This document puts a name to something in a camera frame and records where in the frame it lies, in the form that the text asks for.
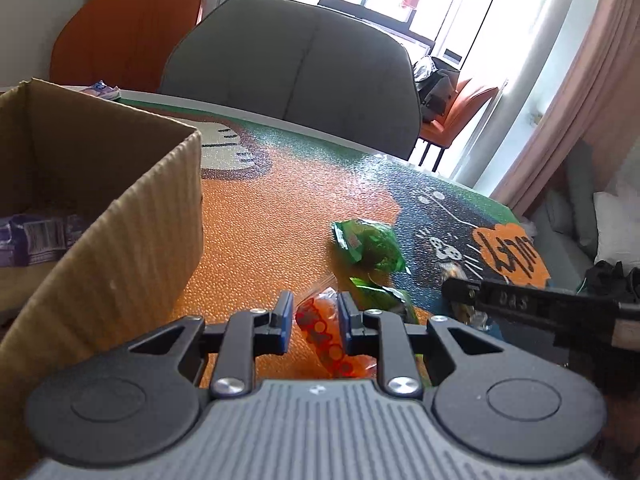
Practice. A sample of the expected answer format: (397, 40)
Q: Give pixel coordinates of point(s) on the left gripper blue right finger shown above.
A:
(392, 343)

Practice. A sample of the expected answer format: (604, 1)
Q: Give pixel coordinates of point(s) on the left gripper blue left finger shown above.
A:
(238, 342)

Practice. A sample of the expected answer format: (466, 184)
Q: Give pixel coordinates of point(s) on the orange snack packet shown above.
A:
(317, 318)

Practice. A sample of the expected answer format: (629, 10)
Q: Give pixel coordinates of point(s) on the purple white biscuit packet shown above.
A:
(30, 239)

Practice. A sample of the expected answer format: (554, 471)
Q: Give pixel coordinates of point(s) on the flat green snack packet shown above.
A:
(371, 295)

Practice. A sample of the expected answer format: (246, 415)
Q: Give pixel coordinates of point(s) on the black clothes pile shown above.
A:
(610, 281)

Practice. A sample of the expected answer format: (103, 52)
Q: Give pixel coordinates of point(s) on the round green snack packet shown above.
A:
(369, 243)

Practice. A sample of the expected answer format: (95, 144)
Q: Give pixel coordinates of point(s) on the grey sofa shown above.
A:
(565, 221)

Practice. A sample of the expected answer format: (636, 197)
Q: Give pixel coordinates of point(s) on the small white snack packet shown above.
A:
(463, 312)

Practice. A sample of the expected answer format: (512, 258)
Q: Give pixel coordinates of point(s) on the white pillow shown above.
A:
(618, 230)

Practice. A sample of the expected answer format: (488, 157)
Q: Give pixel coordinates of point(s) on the colourful cat table mat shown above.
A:
(272, 193)

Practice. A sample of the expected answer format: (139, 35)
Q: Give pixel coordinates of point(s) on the brown cardboard box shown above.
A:
(135, 178)

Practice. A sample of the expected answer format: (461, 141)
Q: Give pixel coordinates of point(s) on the orange chair by window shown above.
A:
(443, 129)

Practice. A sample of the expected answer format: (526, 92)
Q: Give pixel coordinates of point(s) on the pink curtain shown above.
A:
(598, 102)

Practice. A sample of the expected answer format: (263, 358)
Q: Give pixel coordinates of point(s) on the dark backpack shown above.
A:
(436, 83)

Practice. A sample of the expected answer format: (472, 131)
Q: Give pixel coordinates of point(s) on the grey upholstered chair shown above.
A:
(303, 64)

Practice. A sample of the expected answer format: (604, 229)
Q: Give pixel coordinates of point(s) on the small blue pink packet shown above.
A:
(103, 91)

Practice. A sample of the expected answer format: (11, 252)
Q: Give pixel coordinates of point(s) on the orange chair by wall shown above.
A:
(124, 43)

